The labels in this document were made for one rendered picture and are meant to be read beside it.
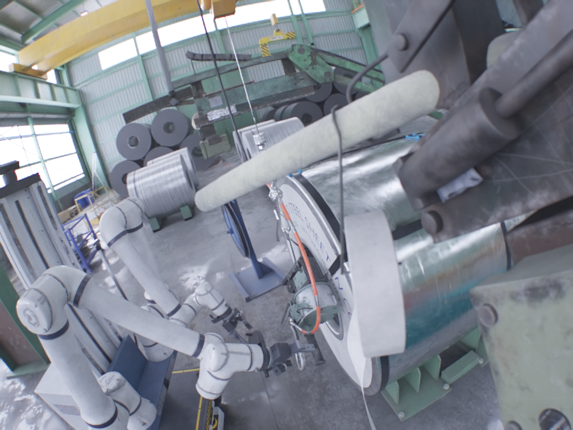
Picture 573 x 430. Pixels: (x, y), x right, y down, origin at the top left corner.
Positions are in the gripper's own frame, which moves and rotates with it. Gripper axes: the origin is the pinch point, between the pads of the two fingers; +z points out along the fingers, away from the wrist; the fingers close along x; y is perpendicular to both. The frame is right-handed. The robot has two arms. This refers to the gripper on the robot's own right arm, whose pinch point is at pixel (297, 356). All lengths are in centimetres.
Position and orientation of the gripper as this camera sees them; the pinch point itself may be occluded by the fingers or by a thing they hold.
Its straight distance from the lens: 105.2
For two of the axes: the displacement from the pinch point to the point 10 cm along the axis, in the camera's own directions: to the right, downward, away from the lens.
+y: 2.9, 6.6, -6.9
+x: 5.7, -7.0, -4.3
